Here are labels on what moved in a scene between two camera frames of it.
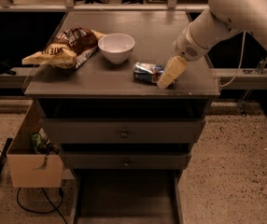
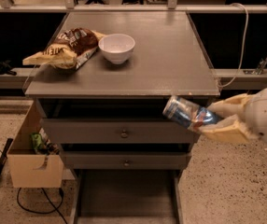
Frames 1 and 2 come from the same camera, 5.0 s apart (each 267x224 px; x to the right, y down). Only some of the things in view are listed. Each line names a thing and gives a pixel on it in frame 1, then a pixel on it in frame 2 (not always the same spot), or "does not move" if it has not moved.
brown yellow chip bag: x=67 y=49 does not move
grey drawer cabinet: x=102 y=118 does not move
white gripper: x=186 y=48 to x=266 y=115
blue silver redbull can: x=147 y=72 to x=189 y=113
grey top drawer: x=121 y=131 does not move
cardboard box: x=29 y=168 does not move
